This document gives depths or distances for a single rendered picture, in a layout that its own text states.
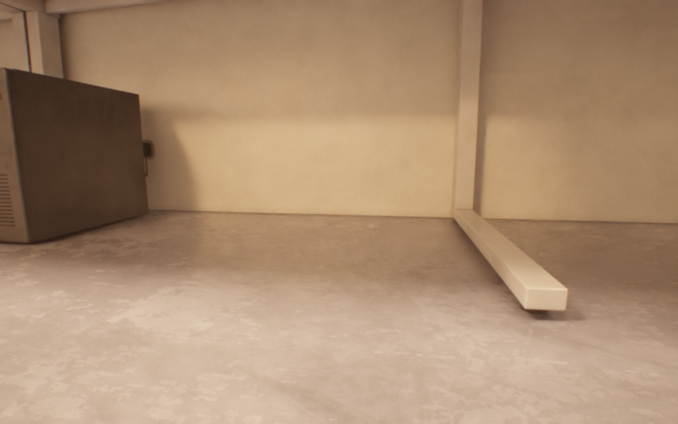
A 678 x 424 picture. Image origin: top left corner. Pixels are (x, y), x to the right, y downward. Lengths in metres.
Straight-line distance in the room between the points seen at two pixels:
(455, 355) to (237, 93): 1.09
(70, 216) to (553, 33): 1.43
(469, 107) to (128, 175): 1.04
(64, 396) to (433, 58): 1.13
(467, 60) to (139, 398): 1.02
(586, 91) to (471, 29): 0.40
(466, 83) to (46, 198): 1.11
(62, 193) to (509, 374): 1.04
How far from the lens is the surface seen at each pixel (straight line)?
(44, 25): 1.68
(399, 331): 0.45
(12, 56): 1.92
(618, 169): 1.34
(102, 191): 1.22
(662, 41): 1.42
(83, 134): 1.18
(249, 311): 0.51
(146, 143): 1.48
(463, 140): 1.08
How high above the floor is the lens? 0.21
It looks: 10 degrees down
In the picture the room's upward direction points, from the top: straight up
